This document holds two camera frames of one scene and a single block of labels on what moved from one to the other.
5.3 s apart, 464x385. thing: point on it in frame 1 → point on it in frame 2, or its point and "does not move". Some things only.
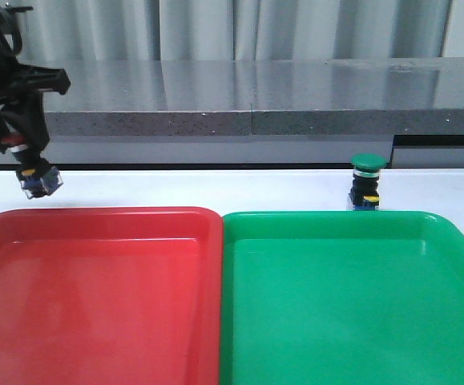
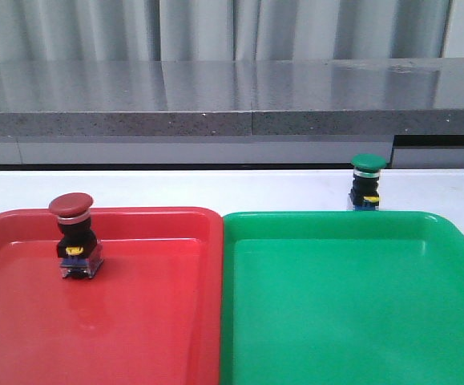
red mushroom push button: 38,177 → 79,252
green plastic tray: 351,297 does not move
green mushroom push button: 365,195 does not move
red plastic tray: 98,296 does not move
